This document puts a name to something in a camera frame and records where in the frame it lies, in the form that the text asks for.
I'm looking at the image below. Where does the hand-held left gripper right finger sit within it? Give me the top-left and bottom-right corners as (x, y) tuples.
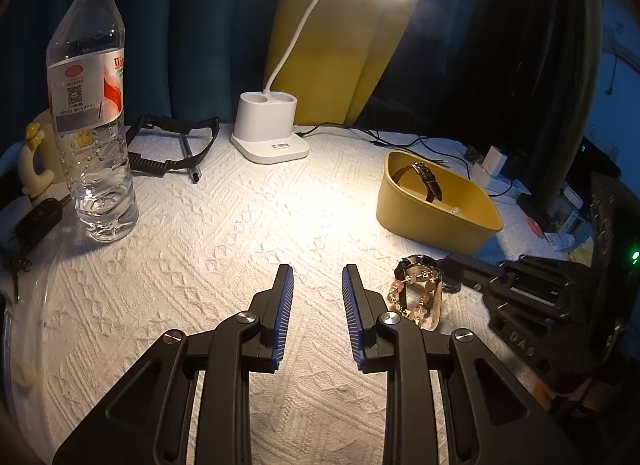
(342, 264), (584, 465)

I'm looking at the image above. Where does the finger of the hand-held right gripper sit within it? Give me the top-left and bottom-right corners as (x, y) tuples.
(440, 252), (505, 296)

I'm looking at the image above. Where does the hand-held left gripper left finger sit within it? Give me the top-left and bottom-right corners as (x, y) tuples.
(52, 264), (293, 465)

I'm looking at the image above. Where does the pink beaded bracelet watch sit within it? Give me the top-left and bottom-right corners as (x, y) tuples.
(387, 255), (445, 333)

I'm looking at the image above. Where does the yellow plastic bin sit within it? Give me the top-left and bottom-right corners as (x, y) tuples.
(376, 150), (504, 255)

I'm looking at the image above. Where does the white textured tablecloth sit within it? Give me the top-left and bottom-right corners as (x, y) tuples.
(0, 122), (596, 465)

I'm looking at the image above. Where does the white charger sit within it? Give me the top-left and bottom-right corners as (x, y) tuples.
(470, 146), (508, 182)

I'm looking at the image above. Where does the white desk lamp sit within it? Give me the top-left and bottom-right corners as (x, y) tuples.
(231, 0), (430, 164)

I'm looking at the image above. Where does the black hand grip exerciser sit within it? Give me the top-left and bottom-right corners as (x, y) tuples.
(124, 114), (221, 183)

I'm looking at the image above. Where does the clear plastic water bottle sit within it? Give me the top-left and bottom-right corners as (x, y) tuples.
(46, 0), (140, 244)

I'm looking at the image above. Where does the yellow curtain panel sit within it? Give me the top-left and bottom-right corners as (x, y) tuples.
(265, 0), (426, 126)

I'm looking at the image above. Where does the black car key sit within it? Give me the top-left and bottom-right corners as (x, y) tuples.
(0, 197), (65, 303)

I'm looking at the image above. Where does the dark blue curtain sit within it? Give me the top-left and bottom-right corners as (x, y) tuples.
(10, 0), (286, 128)

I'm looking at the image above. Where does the brown leather strap watch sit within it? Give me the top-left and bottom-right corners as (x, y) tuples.
(392, 162), (445, 204)

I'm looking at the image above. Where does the black cable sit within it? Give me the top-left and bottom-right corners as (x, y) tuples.
(295, 126), (467, 168)

